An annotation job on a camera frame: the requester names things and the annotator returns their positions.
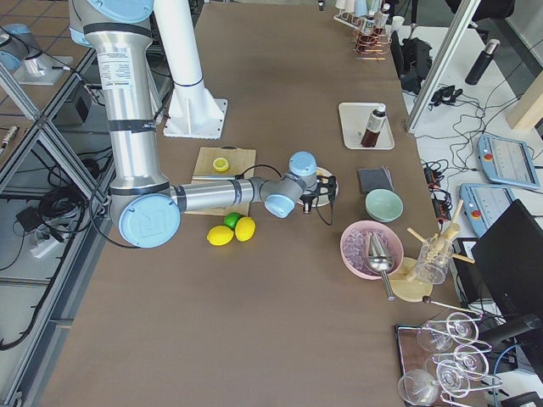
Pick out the white cup rack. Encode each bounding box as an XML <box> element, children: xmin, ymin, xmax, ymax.
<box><xmin>333</xmin><ymin>0</ymin><xmax>383</xmax><ymax>28</ymax></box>

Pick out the half lemon on board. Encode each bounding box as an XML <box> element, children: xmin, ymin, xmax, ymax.
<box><xmin>212</xmin><ymin>157</ymin><xmax>230</xmax><ymax>173</ymax></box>

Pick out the tea bottle in rack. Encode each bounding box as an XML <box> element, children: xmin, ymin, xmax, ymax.
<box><xmin>374</xmin><ymin>3</ymin><xmax>390</xmax><ymax>30</ymax></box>
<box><xmin>361</xmin><ymin>14</ymin><xmax>375</xmax><ymax>36</ymax></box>

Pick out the yellow lemon front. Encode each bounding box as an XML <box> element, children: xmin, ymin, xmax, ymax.
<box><xmin>206</xmin><ymin>225</ymin><xmax>234</xmax><ymax>246</ymax></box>

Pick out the brown tea bottle on tray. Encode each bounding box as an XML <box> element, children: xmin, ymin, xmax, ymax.
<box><xmin>361</xmin><ymin>103</ymin><xmax>386</xmax><ymax>148</ymax></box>

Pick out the aluminium frame post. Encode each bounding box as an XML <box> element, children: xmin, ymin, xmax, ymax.
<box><xmin>406</xmin><ymin>0</ymin><xmax>480</xmax><ymax>133</ymax></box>

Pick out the wooden cutting board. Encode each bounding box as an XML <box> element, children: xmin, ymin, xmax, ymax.
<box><xmin>188</xmin><ymin>147</ymin><xmax>256</xmax><ymax>216</ymax></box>

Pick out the tea bottle in rack far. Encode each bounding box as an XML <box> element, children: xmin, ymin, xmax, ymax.
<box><xmin>374</xmin><ymin>3</ymin><xmax>390</xmax><ymax>30</ymax></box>

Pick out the grey folded cloth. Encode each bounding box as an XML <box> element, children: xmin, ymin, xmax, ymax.
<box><xmin>357</xmin><ymin>166</ymin><xmax>395</xmax><ymax>194</ymax></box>

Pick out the cream rabbit tray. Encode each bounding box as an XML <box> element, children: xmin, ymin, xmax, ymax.
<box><xmin>339</xmin><ymin>102</ymin><xmax>395</xmax><ymax>150</ymax></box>

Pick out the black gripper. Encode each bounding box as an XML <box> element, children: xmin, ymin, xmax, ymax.
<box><xmin>299</xmin><ymin>192</ymin><xmax>319</xmax><ymax>213</ymax></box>

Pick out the clear glass mug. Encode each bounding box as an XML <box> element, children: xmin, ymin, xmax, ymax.
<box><xmin>414</xmin><ymin>236</ymin><xmax>452</xmax><ymax>284</ymax></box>

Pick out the black thermos bottle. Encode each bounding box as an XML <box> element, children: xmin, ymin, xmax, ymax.
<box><xmin>464</xmin><ymin>39</ymin><xmax>501</xmax><ymax>86</ymax></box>

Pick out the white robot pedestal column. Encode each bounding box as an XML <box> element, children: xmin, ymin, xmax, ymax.
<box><xmin>154</xmin><ymin>0</ymin><xmax>227</xmax><ymax>140</ymax></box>

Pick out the wooden mug tree stand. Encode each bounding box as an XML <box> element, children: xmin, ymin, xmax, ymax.
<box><xmin>391</xmin><ymin>199</ymin><xmax>475</xmax><ymax>302</ymax></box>

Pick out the tea bottle in rack near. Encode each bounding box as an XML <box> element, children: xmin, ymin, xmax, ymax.
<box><xmin>361</xmin><ymin>14</ymin><xmax>375</xmax><ymax>36</ymax></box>

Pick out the mint green bowl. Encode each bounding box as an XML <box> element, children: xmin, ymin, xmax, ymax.
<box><xmin>365</xmin><ymin>189</ymin><xmax>404</xmax><ymax>223</ymax></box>

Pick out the yellow lemon rear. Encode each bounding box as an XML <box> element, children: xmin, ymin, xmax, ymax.
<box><xmin>234</xmin><ymin>216</ymin><xmax>256</xmax><ymax>242</ymax></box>

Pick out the copper wire bottle rack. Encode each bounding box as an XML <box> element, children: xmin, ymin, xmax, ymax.
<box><xmin>353</xmin><ymin>28</ymin><xmax>391</xmax><ymax>61</ymax></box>

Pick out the green lime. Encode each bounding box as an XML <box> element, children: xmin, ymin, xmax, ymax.
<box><xmin>223</xmin><ymin>212</ymin><xmax>243</xmax><ymax>230</ymax></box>

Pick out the pink bowl with ice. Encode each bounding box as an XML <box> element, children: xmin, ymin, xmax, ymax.
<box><xmin>340</xmin><ymin>220</ymin><xmax>404</xmax><ymax>280</ymax></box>

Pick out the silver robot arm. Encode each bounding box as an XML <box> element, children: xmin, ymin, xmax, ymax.
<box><xmin>69</xmin><ymin>1</ymin><xmax>317</xmax><ymax>248</ymax></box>
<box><xmin>1</xmin><ymin>23</ymin><xmax>73</xmax><ymax>86</ymax></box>

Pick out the white round plate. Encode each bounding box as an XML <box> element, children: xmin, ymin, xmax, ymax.
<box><xmin>313</xmin><ymin>167</ymin><xmax>339</xmax><ymax>208</ymax></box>

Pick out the wine glass rack tray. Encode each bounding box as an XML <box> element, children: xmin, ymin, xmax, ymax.
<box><xmin>395</xmin><ymin>309</ymin><xmax>502</xmax><ymax>406</ymax></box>

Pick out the knife with black handle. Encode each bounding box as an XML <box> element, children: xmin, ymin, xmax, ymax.
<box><xmin>192</xmin><ymin>174</ymin><xmax>244</xmax><ymax>181</ymax></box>

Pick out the black monitor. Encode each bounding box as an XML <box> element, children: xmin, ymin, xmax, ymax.
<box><xmin>473</xmin><ymin>199</ymin><xmax>542</xmax><ymax>318</ymax></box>

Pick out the yellow lemon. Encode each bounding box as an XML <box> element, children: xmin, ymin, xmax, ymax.
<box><xmin>234</xmin><ymin>216</ymin><xmax>256</xmax><ymax>242</ymax></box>
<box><xmin>206</xmin><ymin>225</ymin><xmax>234</xmax><ymax>246</ymax></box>

